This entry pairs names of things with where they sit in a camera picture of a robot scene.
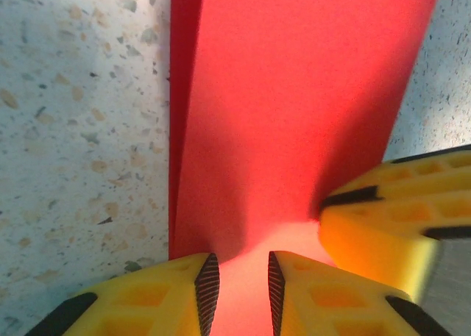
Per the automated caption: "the red paper sheet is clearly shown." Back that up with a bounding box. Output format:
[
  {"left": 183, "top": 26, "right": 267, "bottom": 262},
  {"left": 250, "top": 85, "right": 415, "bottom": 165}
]
[{"left": 167, "top": 0, "right": 445, "bottom": 336}]

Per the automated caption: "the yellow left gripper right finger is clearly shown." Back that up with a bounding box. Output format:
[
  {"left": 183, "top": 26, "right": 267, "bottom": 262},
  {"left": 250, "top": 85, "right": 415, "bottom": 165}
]
[{"left": 267, "top": 250, "right": 454, "bottom": 336}]

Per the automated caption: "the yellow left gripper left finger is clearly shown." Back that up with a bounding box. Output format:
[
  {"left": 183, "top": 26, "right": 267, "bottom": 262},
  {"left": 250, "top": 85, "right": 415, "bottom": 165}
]
[{"left": 25, "top": 252, "right": 221, "bottom": 336}]

